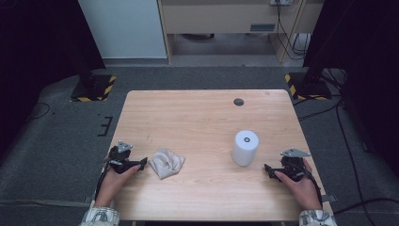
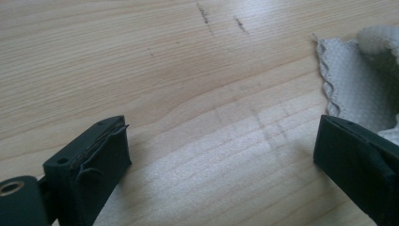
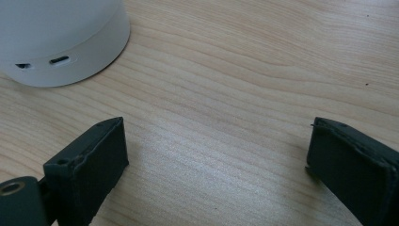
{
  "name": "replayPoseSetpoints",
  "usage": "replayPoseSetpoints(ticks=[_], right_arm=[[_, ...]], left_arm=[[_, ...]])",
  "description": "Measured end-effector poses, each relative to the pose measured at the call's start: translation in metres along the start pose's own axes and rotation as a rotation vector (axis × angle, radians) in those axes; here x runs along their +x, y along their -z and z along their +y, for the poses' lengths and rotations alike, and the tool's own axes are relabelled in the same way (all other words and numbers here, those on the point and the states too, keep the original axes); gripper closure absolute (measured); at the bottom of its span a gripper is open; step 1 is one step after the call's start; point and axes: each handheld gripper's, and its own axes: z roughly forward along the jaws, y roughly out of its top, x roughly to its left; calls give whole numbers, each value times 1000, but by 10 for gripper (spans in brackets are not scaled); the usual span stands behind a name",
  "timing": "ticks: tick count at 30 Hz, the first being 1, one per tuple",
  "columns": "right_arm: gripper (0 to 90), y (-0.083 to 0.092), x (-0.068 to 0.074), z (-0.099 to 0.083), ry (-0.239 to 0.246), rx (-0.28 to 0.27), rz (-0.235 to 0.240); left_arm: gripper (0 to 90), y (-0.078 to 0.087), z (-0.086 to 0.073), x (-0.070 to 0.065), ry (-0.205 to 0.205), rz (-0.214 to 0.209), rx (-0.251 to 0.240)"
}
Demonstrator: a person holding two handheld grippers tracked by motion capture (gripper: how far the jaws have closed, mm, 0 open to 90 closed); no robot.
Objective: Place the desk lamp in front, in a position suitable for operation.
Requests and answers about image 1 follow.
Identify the white panel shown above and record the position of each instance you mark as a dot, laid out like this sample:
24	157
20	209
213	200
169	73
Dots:
122	28

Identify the black curtain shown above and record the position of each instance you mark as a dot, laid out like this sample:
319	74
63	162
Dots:
34	47
370	62

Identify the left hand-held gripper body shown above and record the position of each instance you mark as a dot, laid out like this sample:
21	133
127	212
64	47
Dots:
120	161

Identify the beige quilted cloth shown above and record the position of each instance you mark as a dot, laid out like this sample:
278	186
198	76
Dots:
166	164

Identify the grey round table grommet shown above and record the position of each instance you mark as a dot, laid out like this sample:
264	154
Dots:
238	102

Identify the light wooden cabinet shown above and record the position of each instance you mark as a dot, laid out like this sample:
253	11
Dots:
219	19

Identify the white power strip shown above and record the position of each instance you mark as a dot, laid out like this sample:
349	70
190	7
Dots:
280	2

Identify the person's right hand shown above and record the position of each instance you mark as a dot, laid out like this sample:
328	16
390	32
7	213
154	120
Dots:
306	191

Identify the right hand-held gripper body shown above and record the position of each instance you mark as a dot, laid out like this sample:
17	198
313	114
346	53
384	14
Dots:
293	164

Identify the black stand with striped base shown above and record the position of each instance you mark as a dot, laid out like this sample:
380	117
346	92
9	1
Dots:
94	88
309	86

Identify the person's left hand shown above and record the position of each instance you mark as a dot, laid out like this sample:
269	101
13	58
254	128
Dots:
111	186

